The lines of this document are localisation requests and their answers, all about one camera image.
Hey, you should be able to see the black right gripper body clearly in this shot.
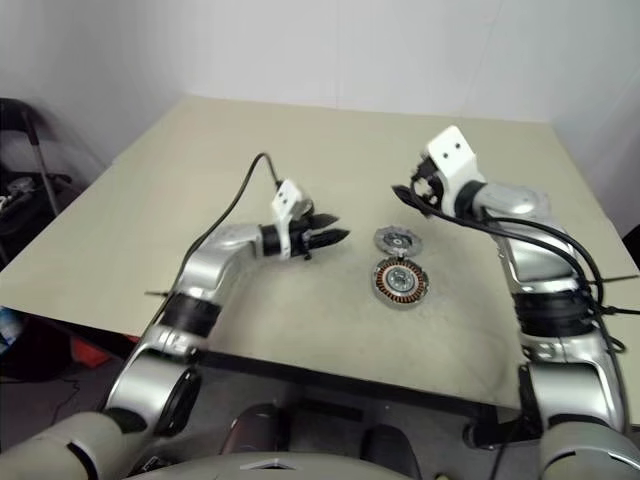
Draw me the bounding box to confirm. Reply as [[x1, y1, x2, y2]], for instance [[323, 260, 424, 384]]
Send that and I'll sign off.
[[413, 157, 449, 211]]

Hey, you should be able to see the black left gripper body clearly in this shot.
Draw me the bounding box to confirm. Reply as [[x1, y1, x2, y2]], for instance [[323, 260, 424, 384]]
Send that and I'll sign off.
[[288, 212, 321, 264]]

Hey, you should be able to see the round silver motor lid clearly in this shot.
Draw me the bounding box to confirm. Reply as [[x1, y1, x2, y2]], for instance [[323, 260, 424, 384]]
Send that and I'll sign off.
[[372, 224, 426, 259]]

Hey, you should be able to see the grey robot torso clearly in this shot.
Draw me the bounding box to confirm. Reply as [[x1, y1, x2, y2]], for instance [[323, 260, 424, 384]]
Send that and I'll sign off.
[[124, 449, 451, 480]]

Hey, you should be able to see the orange object under table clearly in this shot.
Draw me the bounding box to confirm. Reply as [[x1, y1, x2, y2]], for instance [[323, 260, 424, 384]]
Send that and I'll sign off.
[[69, 334, 114, 369]]

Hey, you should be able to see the blue object under table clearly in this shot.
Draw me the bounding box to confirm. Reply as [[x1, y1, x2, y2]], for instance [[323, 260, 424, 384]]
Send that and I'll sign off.
[[0, 307, 24, 356]]

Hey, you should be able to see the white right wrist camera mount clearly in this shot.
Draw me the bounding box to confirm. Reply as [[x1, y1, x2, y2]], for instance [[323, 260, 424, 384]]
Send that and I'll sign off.
[[424, 125, 489, 219]]

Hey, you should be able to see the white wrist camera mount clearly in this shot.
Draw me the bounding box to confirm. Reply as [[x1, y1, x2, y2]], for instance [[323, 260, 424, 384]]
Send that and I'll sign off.
[[424, 125, 489, 219], [269, 179, 315, 261]]

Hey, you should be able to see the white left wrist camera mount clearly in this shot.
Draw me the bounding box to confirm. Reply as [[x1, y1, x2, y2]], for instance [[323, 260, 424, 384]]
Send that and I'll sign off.
[[269, 179, 315, 261]]

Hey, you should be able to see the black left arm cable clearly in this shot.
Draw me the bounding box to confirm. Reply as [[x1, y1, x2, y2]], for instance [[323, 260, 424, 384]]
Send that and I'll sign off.
[[149, 152, 282, 326]]

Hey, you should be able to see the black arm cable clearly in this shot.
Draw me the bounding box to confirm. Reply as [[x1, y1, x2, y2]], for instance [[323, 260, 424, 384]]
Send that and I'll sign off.
[[424, 199, 630, 436], [149, 152, 282, 326]]

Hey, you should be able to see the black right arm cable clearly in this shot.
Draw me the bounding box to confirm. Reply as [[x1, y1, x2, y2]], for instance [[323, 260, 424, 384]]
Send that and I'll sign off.
[[424, 199, 630, 436]]

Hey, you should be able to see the black table frame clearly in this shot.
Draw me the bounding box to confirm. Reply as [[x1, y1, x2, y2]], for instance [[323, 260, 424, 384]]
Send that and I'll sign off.
[[114, 329, 531, 451]]

